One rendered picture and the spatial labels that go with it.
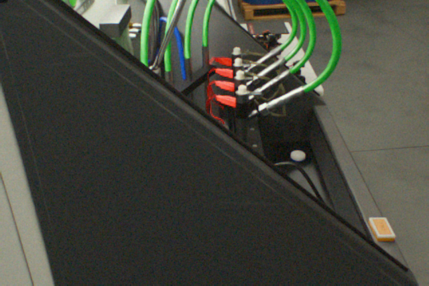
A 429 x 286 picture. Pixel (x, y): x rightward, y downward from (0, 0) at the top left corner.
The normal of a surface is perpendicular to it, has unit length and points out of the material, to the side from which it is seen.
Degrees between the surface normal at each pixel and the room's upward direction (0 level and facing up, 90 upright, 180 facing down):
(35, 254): 90
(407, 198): 0
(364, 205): 0
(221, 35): 90
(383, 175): 0
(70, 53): 90
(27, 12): 90
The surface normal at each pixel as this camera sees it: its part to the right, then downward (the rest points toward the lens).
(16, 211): -0.01, 0.48
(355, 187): -0.04, -0.88
